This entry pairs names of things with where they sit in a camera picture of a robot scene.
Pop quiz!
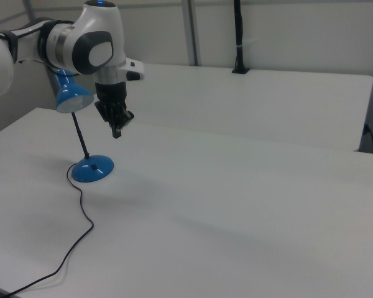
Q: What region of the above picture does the white adjacent table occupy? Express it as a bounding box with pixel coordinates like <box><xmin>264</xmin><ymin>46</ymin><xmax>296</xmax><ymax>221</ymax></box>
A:
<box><xmin>80</xmin><ymin>63</ymin><xmax>373</xmax><ymax>153</ymax></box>

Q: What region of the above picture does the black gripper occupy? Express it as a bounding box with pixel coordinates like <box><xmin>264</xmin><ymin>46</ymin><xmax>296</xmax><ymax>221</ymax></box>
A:
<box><xmin>94</xmin><ymin>81</ymin><xmax>135</xmax><ymax>139</ymax></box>

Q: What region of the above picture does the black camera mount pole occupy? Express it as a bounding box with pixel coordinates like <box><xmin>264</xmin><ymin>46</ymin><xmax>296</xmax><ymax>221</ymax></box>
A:
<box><xmin>231</xmin><ymin>0</ymin><xmax>251</xmax><ymax>75</ymax></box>

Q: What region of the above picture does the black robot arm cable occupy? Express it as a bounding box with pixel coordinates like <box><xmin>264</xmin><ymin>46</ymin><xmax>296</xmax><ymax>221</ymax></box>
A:
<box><xmin>0</xmin><ymin>19</ymin><xmax>81</xmax><ymax>78</ymax></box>

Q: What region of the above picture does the blue gooseneck desk lamp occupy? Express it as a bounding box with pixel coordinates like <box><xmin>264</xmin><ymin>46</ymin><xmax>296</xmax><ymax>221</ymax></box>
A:
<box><xmin>51</xmin><ymin>68</ymin><xmax>115</xmax><ymax>183</ymax></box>

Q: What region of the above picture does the black lamp power cable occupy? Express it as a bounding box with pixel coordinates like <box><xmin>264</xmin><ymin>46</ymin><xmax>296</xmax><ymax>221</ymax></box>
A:
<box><xmin>4</xmin><ymin>163</ymin><xmax>96</xmax><ymax>298</ymax></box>

